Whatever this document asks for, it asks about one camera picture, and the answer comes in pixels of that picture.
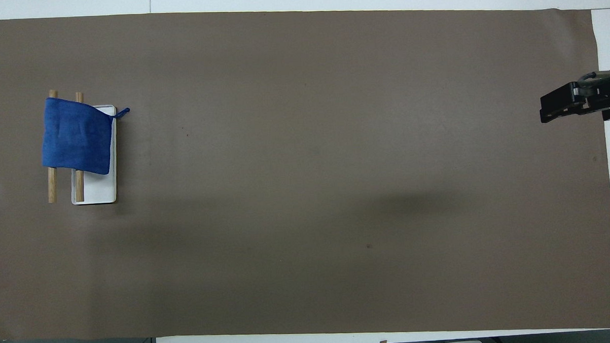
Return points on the white rack with wooden bars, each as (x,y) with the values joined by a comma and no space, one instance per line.
(100,189)

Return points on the blue towel with loop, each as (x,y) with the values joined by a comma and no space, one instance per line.
(75,134)

